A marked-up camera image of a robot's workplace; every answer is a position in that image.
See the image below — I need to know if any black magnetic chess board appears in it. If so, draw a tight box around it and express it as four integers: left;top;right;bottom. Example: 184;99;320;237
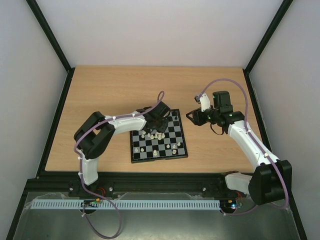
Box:
129;109;188;164

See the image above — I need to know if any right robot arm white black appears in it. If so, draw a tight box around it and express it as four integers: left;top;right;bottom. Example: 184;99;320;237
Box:
186;91;292;206

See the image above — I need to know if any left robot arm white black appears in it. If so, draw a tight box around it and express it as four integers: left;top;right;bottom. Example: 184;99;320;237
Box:
73;101;171;186

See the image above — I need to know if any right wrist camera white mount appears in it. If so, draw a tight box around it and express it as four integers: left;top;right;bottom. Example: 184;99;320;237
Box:
194;93;211;112

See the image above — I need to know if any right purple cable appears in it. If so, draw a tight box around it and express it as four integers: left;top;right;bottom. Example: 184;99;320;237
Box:
199;78;291;216

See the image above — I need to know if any black aluminium frame rail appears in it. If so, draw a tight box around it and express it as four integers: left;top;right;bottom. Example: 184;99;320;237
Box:
23;171;245;200

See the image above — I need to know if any right frame post black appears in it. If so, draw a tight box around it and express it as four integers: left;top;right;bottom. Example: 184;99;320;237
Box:
244;0;293;75

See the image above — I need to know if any frame post black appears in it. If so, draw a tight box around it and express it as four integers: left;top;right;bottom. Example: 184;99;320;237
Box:
26;0;75;73
244;0;293;75

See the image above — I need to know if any light blue slotted cable duct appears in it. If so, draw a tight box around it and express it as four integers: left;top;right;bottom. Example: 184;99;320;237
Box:
30;199;221;210

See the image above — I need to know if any left frame post black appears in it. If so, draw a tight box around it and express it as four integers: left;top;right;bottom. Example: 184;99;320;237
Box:
26;0;75;73

